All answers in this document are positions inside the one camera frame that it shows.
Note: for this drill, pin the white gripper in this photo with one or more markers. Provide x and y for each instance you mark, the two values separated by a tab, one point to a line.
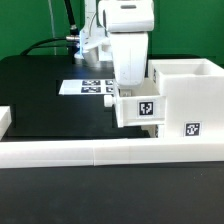
129	53

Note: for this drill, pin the white drawer box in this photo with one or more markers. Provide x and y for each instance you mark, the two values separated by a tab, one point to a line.
144	107

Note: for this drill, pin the white drawer cabinet frame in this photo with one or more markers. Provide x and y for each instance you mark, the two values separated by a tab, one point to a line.
194	97

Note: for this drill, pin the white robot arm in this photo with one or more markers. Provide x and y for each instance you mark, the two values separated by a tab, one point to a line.
116	31

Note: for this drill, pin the white marker tag sheet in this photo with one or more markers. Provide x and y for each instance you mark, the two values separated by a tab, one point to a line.
86	87

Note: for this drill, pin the white left barrier block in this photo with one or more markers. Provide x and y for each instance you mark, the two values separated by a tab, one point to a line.
5	120

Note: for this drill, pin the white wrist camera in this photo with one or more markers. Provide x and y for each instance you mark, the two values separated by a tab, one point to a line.
95	46

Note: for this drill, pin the white front barrier rail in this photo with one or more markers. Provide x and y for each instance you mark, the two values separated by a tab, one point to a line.
109	152

